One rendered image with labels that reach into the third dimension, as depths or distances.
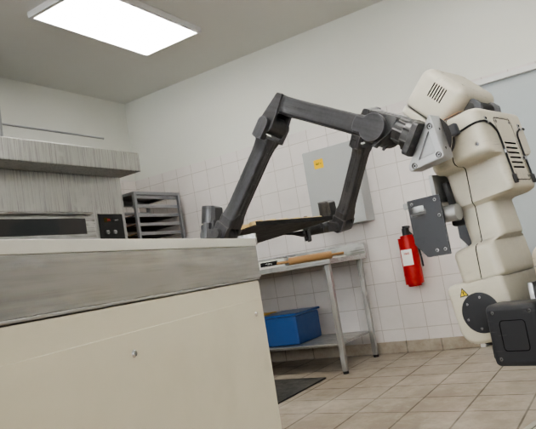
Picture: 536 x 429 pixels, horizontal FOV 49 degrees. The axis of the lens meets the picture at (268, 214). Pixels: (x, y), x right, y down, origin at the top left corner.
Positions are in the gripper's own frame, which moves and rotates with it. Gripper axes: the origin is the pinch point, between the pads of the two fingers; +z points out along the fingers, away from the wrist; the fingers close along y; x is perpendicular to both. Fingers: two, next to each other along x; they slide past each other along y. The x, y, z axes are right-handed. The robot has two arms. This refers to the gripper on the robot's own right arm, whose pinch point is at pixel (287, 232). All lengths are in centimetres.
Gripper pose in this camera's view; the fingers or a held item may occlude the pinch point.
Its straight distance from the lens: 239.6
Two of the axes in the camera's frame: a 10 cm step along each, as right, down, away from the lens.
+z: -9.8, 1.9, 0.0
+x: -0.3, -1.2, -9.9
